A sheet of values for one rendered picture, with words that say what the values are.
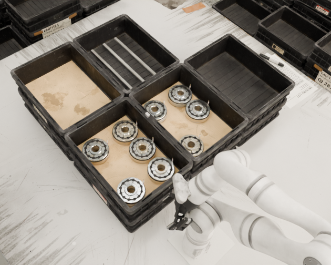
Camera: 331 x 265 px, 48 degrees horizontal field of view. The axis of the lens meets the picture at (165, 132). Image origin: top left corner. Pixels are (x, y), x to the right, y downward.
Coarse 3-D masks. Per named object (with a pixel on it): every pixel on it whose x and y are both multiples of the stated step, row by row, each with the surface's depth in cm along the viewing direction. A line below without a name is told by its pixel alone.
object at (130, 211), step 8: (112, 104) 147; (104, 112) 145; (88, 120) 142; (72, 144) 136; (184, 152) 137; (88, 160) 133; (184, 168) 133; (96, 176) 131; (104, 184) 128; (168, 184) 129; (112, 192) 126; (152, 192) 127; (160, 192) 130; (120, 200) 125; (144, 200) 126; (128, 208) 124; (136, 208) 124
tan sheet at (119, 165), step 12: (108, 132) 151; (108, 144) 148; (120, 156) 146; (156, 156) 147; (96, 168) 142; (108, 168) 142; (120, 168) 143; (132, 168) 143; (144, 168) 143; (108, 180) 140; (120, 180) 140; (144, 180) 141
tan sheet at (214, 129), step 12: (180, 84) 168; (156, 96) 163; (192, 96) 164; (168, 108) 160; (180, 108) 160; (168, 120) 156; (180, 120) 157; (216, 120) 158; (180, 132) 153; (192, 132) 154; (204, 132) 154; (216, 132) 154; (228, 132) 155; (204, 144) 151
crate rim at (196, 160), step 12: (168, 72) 158; (192, 72) 159; (144, 84) 153; (204, 84) 155; (132, 96) 150; (144, 108) 147; (156, 120) 144; (168, 132) 141; (180, 144) 138; (216, 144) 139; (192, 156) 136; (204, 156) 137
